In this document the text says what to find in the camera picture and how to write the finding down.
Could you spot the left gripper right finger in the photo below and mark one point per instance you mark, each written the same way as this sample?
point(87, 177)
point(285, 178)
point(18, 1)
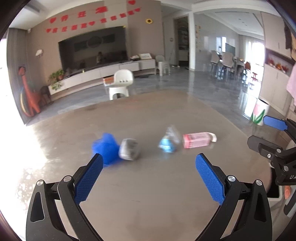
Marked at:
point(254, 221)

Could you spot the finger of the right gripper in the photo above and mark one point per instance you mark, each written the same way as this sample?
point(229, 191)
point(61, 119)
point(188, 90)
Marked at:
point(287, 126)
point(274, 153)

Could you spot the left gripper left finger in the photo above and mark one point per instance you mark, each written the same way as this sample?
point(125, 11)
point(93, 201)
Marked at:
point(43, 218)

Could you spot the pink carton box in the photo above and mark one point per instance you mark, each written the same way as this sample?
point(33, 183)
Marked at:
point(196, 140)

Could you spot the blue plastic bag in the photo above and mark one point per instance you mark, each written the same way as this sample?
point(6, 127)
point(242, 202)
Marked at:
point(108, 148)

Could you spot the silver foil wrapper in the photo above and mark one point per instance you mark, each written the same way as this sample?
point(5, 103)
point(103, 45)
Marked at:
point(129, 149)

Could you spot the clear zip bag blue contents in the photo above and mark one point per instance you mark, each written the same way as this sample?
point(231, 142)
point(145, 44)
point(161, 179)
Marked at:
point(170, 140)

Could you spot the white tulip trash bin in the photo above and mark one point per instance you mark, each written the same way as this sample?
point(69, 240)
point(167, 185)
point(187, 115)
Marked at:
point(259, 112)

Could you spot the person's right hand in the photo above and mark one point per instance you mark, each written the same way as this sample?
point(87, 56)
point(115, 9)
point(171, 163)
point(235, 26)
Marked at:
point(287, 190)

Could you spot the pink hanging garment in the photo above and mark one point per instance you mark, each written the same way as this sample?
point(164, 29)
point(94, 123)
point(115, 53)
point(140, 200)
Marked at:
point(291, 84)

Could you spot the dining table with chairs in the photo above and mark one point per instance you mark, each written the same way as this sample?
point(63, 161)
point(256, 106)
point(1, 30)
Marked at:
point(225, 65)

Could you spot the small dark stool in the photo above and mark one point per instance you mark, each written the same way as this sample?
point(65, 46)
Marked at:
point(46, 96)

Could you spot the orange dinosaur toy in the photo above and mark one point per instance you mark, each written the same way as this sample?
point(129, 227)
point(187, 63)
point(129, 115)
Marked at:
point(29, 100)

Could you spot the stacked white stools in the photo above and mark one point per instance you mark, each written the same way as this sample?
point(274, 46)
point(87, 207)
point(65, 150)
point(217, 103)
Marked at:
point(162, 66)

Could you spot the green potted plant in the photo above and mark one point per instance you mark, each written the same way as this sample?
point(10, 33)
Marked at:
point(55, 79)

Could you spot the white tv cabinet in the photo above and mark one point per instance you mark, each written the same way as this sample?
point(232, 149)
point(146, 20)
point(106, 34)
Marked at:
point(100, 72)

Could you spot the orange box behind chair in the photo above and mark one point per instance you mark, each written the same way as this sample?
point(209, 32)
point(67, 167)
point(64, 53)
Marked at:
point(109, 81)

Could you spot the white plastic chair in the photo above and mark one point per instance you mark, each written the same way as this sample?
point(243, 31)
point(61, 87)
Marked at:
point(122, 79)

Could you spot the framed picture on cabinet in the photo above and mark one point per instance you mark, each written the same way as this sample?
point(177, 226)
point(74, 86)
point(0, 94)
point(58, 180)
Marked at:
point(145, 56)

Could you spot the large black television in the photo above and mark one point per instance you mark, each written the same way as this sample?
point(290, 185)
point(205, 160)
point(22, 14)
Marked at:
point(93, 49)

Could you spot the grey curtain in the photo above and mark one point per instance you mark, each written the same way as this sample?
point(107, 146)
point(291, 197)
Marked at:
point(16, 57)

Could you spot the red banner decoration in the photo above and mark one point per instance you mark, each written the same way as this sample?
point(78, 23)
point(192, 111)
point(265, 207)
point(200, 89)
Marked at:
point(90, 17)

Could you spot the white wall cabinet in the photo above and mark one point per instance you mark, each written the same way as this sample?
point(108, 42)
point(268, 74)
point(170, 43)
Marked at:
point(277, 64)

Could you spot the cloud wall decoration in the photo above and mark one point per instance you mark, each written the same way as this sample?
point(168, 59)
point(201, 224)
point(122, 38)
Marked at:
point(39, 53)

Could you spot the sunflower wall decoration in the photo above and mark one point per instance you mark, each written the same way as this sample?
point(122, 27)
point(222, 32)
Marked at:
point(149, 21)

